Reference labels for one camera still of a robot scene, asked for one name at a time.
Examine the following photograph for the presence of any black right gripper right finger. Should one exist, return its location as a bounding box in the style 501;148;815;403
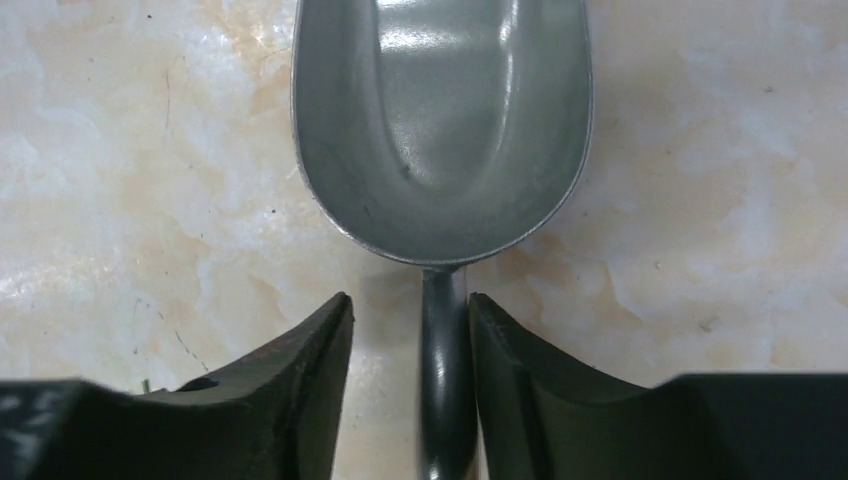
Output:
469;294;847;479

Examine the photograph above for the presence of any grey metal scoop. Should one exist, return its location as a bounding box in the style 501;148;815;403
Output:
291;0;594;479

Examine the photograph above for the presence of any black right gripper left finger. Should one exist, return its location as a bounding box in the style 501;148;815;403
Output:
1;293;354;479

